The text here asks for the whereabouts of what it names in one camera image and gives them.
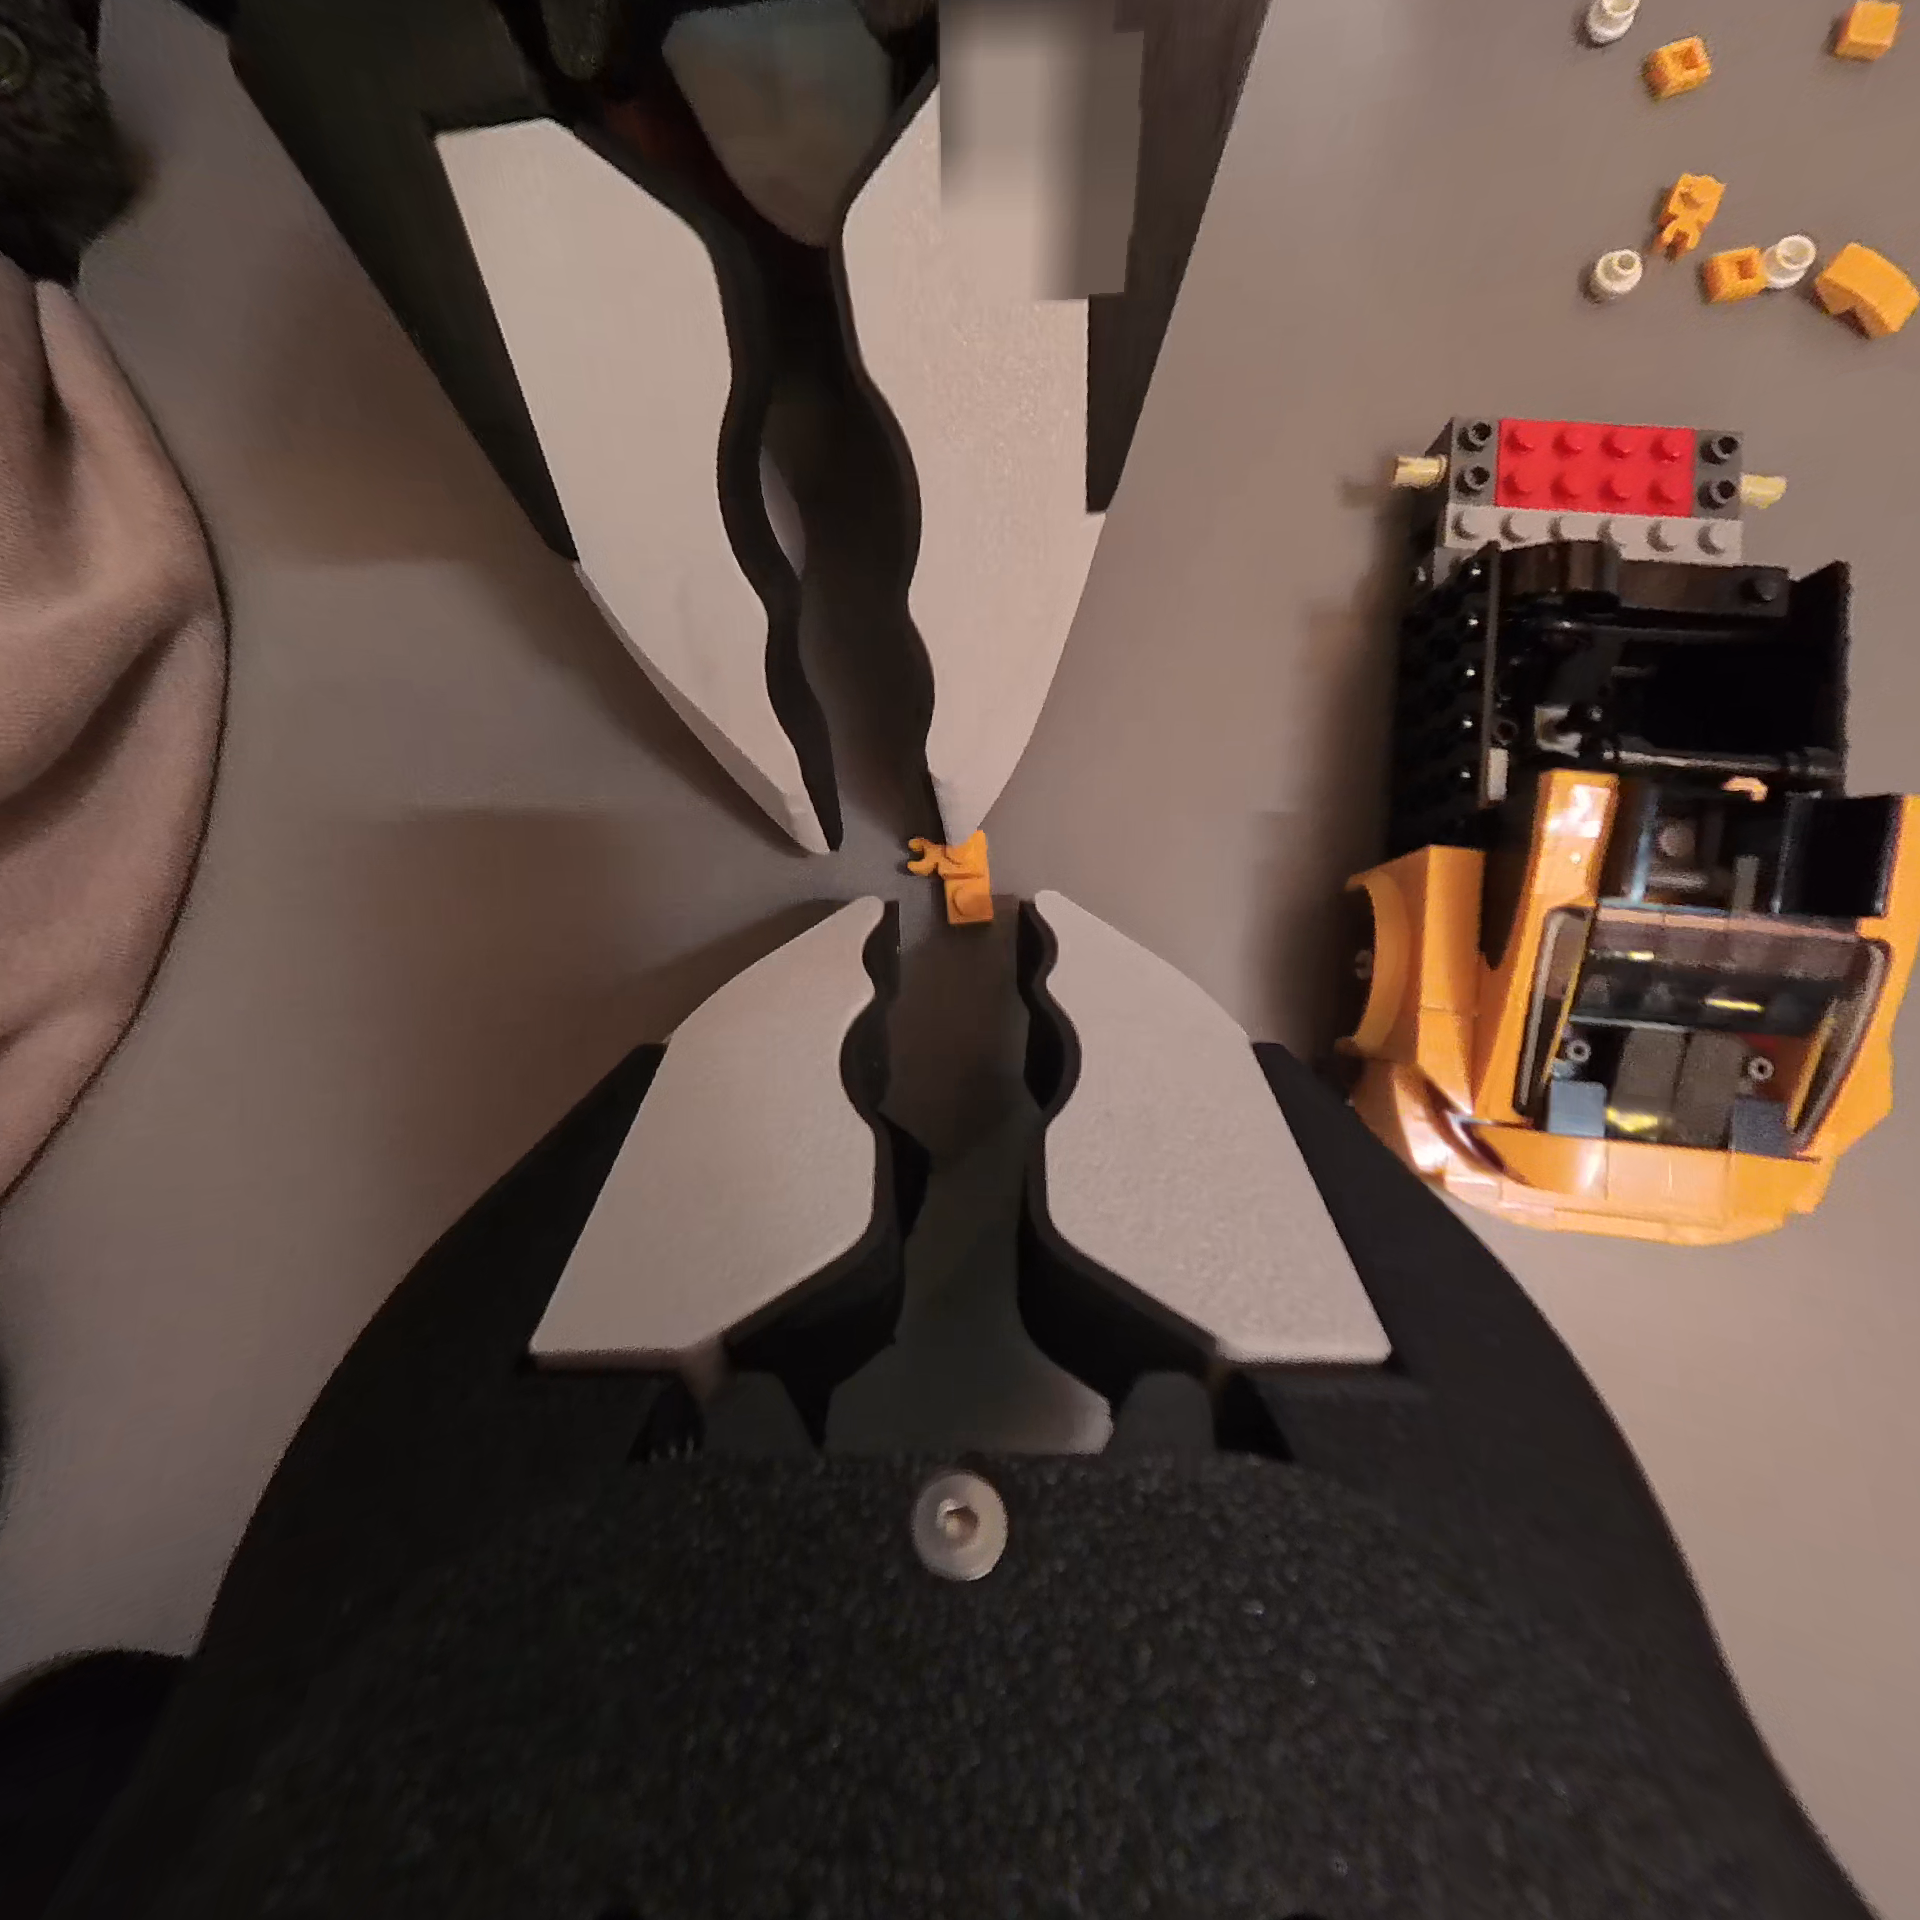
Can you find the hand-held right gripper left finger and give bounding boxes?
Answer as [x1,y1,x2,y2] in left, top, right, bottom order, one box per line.
[525,894,905,1452]

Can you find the orange black lego car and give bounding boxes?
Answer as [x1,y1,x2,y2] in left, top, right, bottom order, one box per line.
[1335,416,1920,1247]

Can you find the beige hooded sweatshirt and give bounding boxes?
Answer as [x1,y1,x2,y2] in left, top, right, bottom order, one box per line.
[0,255,231,1201]

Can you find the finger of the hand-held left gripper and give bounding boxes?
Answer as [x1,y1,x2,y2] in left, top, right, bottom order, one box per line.
[433,117,845,860]
[831,86,1116,860]

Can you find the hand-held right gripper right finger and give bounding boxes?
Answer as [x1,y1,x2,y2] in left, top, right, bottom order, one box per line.
[1015,888,1396,1454]

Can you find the scattered orange white lego pieces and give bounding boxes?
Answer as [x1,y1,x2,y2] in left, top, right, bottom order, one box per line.
[1581,0,1920,337]

